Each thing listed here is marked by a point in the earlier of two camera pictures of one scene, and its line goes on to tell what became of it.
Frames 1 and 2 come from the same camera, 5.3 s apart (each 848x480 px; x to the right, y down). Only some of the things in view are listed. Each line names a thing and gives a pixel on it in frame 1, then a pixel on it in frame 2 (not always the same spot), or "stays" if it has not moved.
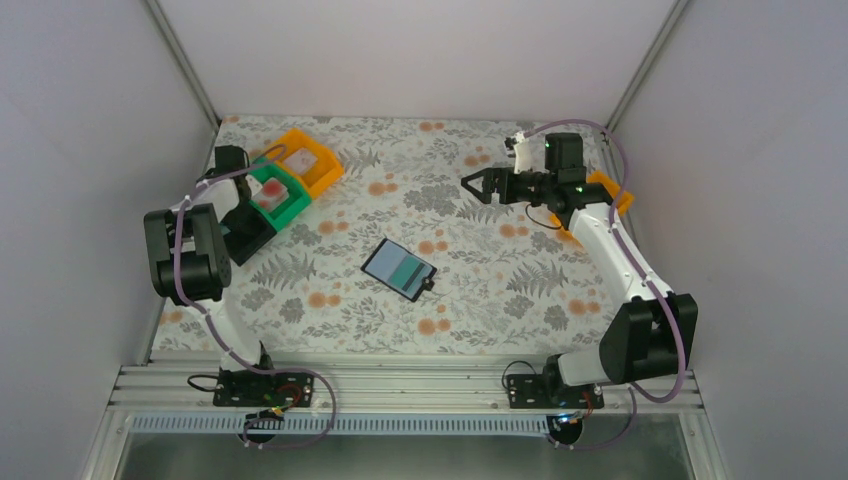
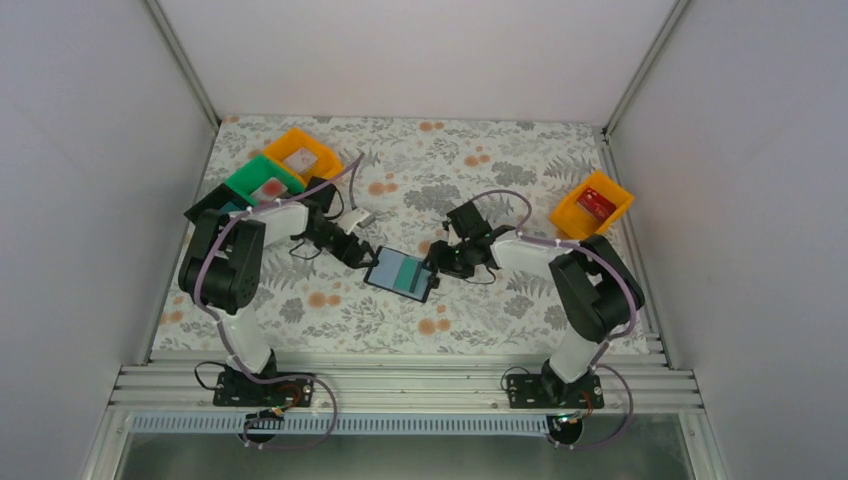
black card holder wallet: (398, 269) stays
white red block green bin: (272, 194) stays
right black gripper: (501, 185) to (443, 262)
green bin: (298, 199) stays
